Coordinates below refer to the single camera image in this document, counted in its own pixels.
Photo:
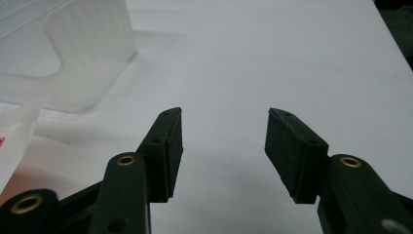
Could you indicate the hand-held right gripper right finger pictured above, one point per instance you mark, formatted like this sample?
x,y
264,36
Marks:
x,y
298,156

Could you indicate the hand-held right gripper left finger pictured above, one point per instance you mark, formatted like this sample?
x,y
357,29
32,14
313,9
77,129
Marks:
x,y
162,156

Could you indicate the translucent plastic storage box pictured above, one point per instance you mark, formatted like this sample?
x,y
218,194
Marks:
x,y
81,48

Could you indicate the white plastic bag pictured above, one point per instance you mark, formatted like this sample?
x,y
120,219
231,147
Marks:
x,y
13,136

